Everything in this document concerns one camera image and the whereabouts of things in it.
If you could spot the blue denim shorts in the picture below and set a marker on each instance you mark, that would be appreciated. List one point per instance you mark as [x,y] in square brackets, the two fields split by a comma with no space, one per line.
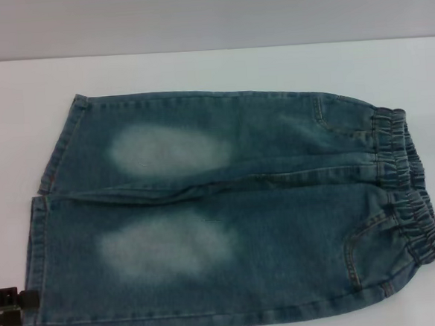
[244,224]

